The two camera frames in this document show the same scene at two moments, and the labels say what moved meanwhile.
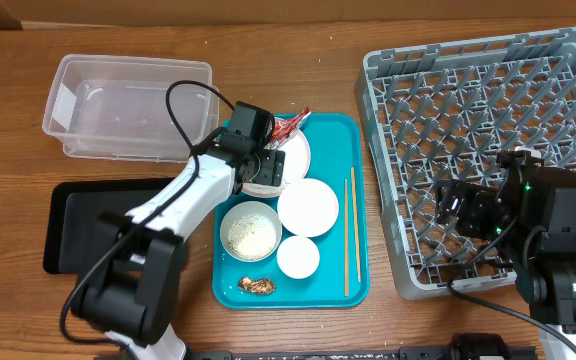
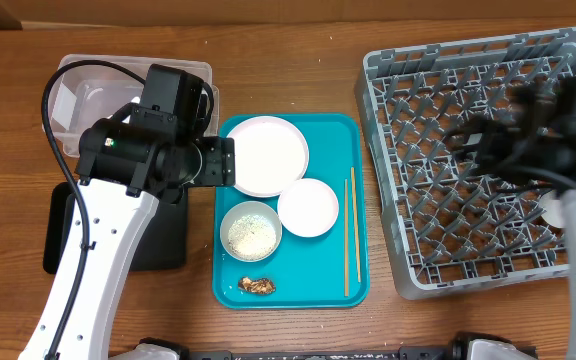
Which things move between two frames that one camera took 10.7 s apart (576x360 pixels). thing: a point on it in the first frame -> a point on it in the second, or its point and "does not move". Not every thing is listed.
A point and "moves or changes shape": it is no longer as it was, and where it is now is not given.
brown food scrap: x=258 y=286 does not move
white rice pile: x=252 y=236 does not move
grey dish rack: x=443 y=111 does not move
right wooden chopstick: x=355 y=220 does not move
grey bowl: x=251 y=231 does not move
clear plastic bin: x=116 y=108 does not move
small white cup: x=298 y=257 moves or changes shape
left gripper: x=272 y=168 -> x=220 y=161
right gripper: x=474 y=201 -> x=498 y=133
